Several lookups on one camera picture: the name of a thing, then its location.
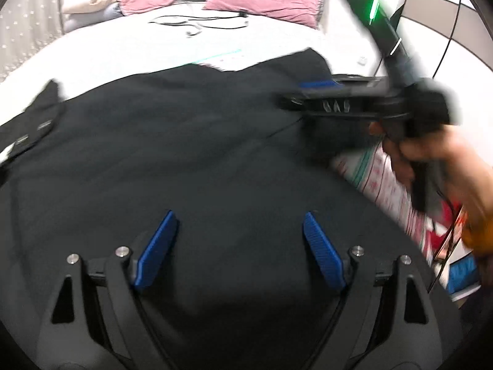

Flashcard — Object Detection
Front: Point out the black garment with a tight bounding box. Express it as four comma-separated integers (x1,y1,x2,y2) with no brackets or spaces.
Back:
0,46,463,370

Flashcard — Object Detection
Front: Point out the grey folded cloth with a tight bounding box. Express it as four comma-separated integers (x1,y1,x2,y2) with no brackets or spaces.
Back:
101,2,124,21

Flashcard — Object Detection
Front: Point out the white and grey wardrobe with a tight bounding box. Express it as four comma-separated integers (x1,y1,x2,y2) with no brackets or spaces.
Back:
401,0,493,81

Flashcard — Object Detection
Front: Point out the beige patterned curtain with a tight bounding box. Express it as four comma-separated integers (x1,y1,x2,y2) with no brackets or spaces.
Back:
0,0,64,81

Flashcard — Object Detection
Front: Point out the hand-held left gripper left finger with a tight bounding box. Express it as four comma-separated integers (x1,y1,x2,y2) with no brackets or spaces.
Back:
36,210,180,370

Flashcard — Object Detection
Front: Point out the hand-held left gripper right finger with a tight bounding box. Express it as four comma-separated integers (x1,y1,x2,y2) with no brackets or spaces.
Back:
302,211,463,370

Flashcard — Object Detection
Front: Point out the red item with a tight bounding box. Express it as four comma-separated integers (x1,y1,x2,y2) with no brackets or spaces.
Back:
426,227,463,257

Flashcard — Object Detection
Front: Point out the person's right hand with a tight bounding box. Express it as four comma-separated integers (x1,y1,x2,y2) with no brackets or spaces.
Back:
368,121,476,197

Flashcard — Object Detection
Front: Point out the bed with grey sheet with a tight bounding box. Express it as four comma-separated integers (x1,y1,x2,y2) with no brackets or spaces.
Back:
0,0,386,85

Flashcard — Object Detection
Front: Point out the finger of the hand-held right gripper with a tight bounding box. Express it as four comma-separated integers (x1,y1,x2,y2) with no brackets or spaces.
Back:
277,92,372,120
296,74,382,92

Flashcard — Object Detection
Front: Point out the beige folded pillow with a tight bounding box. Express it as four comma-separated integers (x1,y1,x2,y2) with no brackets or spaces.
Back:
62,0,120,19

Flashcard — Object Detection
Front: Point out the blue printed box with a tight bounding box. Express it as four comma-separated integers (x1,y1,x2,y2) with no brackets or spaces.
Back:
448,256,482,300

